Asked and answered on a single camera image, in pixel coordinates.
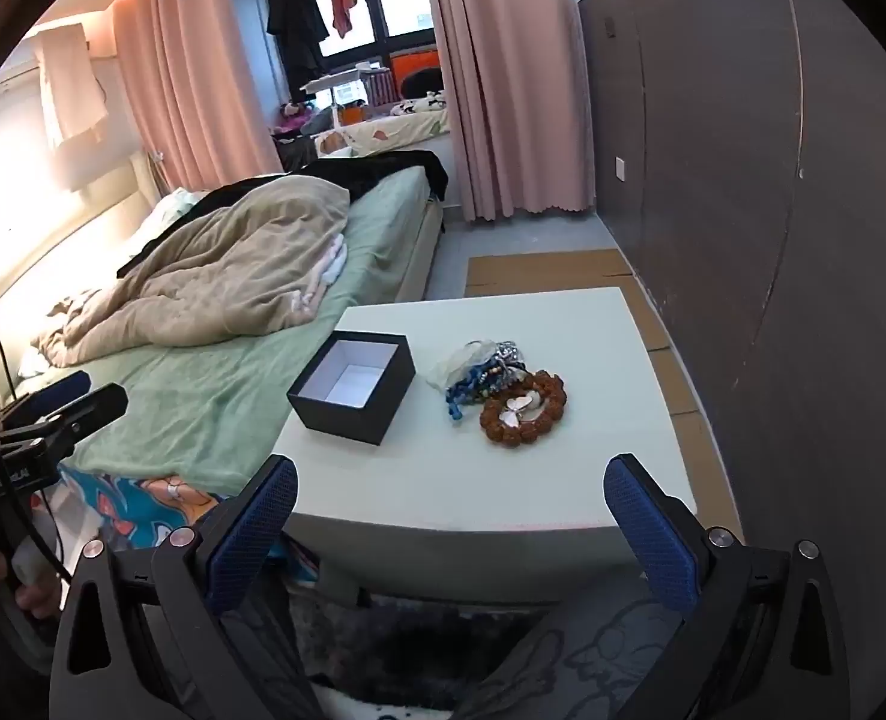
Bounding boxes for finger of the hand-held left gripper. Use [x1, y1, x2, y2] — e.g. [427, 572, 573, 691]
[0, 382, 129, 458]
[0, 370, 91, 428]

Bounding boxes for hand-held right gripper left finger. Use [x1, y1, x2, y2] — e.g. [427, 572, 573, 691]
[49, 454, 324, 720]

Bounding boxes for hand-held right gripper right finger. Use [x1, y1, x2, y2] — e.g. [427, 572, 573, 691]
[602, 454, 853, 720]

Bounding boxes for black gift box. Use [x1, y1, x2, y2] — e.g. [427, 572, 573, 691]
[287, 330, 417, 447]

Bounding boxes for brown bead bracelet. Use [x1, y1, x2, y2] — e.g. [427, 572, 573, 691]
[479, 370, 568, 451]

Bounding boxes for white butterfly pendant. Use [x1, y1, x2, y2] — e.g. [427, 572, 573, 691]
[499, 390, 545, 428]

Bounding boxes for silver chain necklace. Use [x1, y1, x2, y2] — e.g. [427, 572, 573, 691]
[480, 340, 530, 376]

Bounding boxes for blue bead bracelet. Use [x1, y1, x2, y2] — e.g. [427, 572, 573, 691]
[443, 360, 515, 428]

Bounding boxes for pale white bracelet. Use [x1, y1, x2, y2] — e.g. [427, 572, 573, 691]
[428, 341, 500, 395]

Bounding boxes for colourful printed blanket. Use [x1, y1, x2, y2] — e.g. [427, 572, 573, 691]
[56, 461, 324, 586]

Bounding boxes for bed with green sheet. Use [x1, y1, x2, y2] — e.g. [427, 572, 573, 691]
[0, 157, 448, 500]

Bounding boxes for beige headboard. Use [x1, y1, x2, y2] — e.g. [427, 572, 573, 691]
[0, 150, 166, 406]

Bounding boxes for grey fluffy rug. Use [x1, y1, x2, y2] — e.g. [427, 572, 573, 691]
[285, 577, 677, 720]

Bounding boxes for white low table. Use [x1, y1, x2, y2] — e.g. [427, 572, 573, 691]
[270, 286, 699, 605]

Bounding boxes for beige blanket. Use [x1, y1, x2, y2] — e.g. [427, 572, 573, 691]
[34, 174, 352, 368]

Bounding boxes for pale pink and white cloth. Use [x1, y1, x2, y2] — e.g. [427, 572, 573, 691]
[293, 232, 350, 312]

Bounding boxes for brown cardboard sheet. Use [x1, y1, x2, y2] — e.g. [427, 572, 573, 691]
[464, 247, 744, 541]

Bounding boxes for hanging white garment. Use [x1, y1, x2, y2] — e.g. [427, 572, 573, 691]
[32, 21, 110, 192]

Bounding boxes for pink curtain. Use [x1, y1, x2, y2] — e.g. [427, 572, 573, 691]
[420, 0, 598, 224]
[109, 0, 286, 196]

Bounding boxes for pink plush toy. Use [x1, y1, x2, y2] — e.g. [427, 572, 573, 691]
[274, 99, 316, 140]

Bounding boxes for black clothing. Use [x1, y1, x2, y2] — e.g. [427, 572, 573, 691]
[116, 150, 450, 278]

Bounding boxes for dark brown wardrobe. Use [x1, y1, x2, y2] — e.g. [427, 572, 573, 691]
[576, 0, 886, 720]

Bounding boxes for printed cream quilt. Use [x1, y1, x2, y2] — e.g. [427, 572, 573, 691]
[315, 101, 451, 158]

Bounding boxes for small white side table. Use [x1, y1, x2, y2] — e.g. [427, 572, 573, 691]
[300, 64, 391, 128]

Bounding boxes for hanging black coat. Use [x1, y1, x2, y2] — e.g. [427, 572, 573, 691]
[263, 0, 331, 95]

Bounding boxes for black cable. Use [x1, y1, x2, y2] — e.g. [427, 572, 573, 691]
[0, 324, 73, 582]

